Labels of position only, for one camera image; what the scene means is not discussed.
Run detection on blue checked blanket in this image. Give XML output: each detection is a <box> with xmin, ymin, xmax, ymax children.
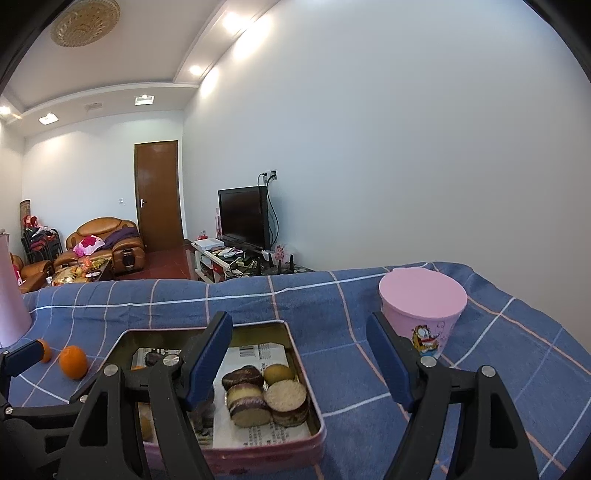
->
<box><xmin>0</xmin><ymin>262</ymin><xmax>587</xmax><ymax>480</ymax></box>

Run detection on black television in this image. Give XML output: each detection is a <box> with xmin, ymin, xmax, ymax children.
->
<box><xmin>218</xmin><ymin>186</ymin><xmax>271</xmax><ymax>252</ymax></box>

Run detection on green kiwi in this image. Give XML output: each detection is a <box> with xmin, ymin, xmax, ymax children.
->
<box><xmin>263</xmin><ymin>363</ymin><xmax>295</xmax><ymax>386</ymax></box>

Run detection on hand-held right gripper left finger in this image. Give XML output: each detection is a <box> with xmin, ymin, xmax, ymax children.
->
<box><xmin>58</xmin><ymin>311</ymin><xmax>234</xmax><ymax>480</ymax></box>

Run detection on pink flowered pillow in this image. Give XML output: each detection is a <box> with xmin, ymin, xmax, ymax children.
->
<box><xmin>74</xmin><ymin>235</ymin><xmax>105</xmax><ymax>258</ymax></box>

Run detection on round ceiling medallion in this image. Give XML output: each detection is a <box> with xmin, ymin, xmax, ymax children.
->
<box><xmin>51</xmin><ymin>0</ymin><xmax>121</xmax><ymax>47</ymax></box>

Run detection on brown leather sofa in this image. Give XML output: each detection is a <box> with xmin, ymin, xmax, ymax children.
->
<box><xmin>66</xmin><ymin>217</ymin><xmax>145</xmax><ymax>278</ymax></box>

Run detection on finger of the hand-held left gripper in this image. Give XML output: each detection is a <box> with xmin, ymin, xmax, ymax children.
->
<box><xmin>0</xmin><ymin>340</ymin><xmax>43</xmax><ymax>378</ymax></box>
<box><xmin>0</xmin><ymin>395</ymin><xmax>90</xmax><ymax>424</ymax></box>

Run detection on pink electric kettle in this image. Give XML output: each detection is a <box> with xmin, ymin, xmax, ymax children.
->
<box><xmin>0</xmin><ymin>231</ymin><xmax>32</xmax><ymax>349</ymax></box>

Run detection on white television stand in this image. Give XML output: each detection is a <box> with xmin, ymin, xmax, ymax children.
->
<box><xmin>191</xmin><ymin>237</ymin><xmax>315</xmax><ymax>282</ymax></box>

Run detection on stacked black chairs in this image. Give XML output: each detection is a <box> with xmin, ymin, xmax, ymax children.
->
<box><xmin>21</xmin><ymin>225</ymin><xmax>64</xmax><ymax>264</ymax></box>

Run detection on pink cartoon cup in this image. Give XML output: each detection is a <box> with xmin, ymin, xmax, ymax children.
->
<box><xmin>379</xmin><ymin>269</ymin><xmax>468</xmax><ymax>367</ymax></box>

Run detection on brown leather armchair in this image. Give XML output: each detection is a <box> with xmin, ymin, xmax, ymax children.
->
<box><xmin>11</xmin><ymin>254</ymin><xmax>54</xmax><ymax>294</ymax></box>

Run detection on brown wooden door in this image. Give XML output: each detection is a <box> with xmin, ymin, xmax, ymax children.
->
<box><xmin>134</xmin><ymin>140</ymin><xmax>184</xmax><ymax>253</ymax></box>

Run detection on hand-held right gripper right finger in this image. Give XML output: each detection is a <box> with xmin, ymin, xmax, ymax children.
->
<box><xmin>366</xmin><ymin>311</ymin><xmax>541</xmax><ymax>480</ymax></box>

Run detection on purple throw blanket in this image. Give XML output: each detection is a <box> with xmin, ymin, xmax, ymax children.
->
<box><xmin>104</xmin><ymin>226</ymin><xmax>142</xmax><ymax>250</ymax></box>

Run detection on pink tin box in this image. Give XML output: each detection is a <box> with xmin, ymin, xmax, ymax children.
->
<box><xmin>99</xmin><ymin>322</ymin><xmax>327</xmax><ymax>476</ymax></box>

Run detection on printed paper sheet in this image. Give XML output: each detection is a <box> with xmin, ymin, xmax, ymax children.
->
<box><xmin>134</xmin><ymin>344</ymin><xmax>311</xmax><ymax>448</ymax></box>

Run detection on cluttered coffee table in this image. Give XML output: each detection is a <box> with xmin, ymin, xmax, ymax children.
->
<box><xmin>51</xmin><ymin>258</ymin><xmax>114</xmax><ymax>287</ymax></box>

